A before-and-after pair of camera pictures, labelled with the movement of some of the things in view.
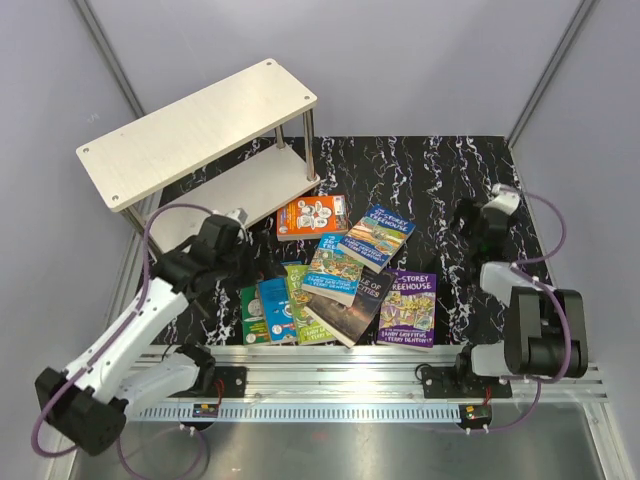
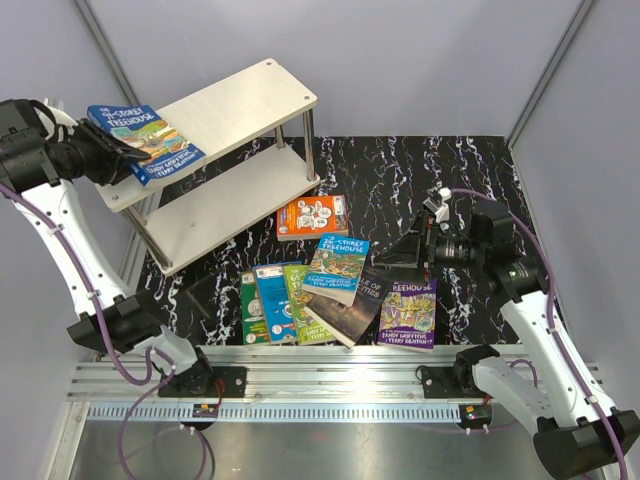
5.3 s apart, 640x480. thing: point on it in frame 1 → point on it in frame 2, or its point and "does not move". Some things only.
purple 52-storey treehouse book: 408,317 does not move
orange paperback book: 311,219 does not move
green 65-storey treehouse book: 308,331 does not move
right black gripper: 467,208 → 408,252
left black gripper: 243,244 → 110,151
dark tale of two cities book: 349,323 does not move
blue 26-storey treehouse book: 333,273 does not move
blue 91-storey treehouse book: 375,238 → 142,128
